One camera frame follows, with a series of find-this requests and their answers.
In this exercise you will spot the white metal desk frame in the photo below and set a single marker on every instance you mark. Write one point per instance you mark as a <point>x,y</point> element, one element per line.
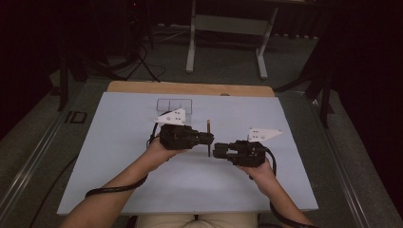
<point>228,25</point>

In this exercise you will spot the black pen with orange end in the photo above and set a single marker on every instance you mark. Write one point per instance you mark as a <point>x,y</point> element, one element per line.
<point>209,126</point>

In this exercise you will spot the white table board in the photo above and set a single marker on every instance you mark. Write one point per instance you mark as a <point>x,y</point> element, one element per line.
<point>196,186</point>

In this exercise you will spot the black metal stand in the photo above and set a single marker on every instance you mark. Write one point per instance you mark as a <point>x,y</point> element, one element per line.
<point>63,82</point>
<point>316,82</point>

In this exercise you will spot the wooden table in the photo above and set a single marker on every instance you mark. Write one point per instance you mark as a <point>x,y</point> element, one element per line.
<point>190,88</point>

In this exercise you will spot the metal floor rail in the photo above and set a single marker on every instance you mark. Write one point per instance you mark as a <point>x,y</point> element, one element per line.
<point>345,186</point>
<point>31,164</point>

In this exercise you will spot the person's beige pants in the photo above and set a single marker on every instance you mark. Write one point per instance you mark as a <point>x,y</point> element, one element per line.
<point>196,221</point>

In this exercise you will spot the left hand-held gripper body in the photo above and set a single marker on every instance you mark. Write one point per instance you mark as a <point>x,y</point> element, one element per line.
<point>177,136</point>

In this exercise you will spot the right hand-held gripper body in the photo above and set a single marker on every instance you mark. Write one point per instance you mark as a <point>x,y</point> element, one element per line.
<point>250,152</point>

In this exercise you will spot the clear plastic organizer box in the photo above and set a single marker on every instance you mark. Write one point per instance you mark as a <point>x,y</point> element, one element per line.
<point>174,104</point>

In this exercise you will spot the person's right hand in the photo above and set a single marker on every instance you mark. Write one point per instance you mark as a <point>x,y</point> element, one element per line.
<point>259,174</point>

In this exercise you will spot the person's left hand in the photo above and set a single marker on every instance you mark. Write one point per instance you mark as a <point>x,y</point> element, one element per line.
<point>158,155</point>

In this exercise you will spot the black floor socket frame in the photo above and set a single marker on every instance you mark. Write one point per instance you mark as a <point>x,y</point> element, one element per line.
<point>76,117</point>

